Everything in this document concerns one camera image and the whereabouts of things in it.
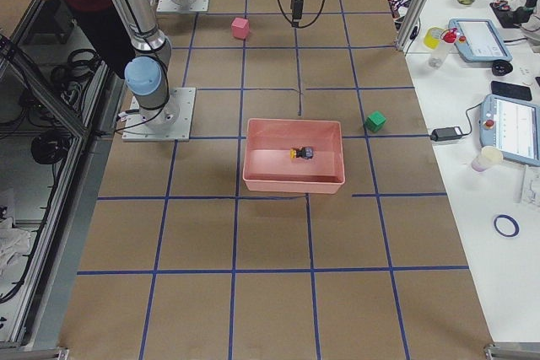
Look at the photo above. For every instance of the pink plastic bin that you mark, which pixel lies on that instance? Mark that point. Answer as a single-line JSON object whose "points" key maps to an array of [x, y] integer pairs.
{"points": [[269, 167]]}

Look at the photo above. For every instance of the aluminium frame post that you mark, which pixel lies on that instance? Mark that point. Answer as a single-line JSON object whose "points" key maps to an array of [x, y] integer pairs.
{"points": [[417, 1]]}

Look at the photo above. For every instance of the teach pendant near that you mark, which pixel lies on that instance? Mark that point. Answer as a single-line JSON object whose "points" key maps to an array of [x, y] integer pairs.
{"points": [[512, 126]]}

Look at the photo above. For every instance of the paper cup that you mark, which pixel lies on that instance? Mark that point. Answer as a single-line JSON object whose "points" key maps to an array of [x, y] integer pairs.
{"points": [[487, 158]]}

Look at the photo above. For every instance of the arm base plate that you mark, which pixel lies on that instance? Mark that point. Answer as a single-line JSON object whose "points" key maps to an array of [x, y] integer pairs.
{"points": [[172, 123], [168, 7]]}

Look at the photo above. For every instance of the yellow push button switch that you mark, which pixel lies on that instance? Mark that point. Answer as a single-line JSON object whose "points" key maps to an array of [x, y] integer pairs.
{"points": [[302, 153]]}

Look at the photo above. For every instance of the teach pendant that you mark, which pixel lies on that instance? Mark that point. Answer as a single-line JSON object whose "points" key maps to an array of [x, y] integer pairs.
{"points": [[512, 126], [482, 43]]}

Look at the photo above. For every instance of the red cap squeeze bottle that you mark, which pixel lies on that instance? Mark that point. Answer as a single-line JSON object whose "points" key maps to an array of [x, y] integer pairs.
{"points": [[445, 44]]}

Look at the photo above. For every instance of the yellow tape roll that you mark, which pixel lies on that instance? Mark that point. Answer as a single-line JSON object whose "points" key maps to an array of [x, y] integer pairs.
{"points": [[432, 37]]}

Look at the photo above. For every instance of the teach pendant far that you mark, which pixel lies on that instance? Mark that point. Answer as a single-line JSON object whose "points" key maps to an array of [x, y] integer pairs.
{"points": [[482, 43]]}

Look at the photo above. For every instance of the pink foam cube middle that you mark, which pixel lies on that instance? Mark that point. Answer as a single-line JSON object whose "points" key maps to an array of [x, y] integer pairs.
{"points": [[240, 28]]}

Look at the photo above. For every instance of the black smartphone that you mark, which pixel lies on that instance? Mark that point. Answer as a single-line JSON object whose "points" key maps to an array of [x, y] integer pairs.
{"points": [[511, 90]]}

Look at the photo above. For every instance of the black power adapter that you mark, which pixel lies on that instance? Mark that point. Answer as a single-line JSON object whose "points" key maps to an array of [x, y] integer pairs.
{"points": [[449, 133]]}

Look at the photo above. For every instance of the green foam cube near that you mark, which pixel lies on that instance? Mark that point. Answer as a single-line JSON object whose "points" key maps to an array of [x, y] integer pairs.
{"points": [[375, 121]]}

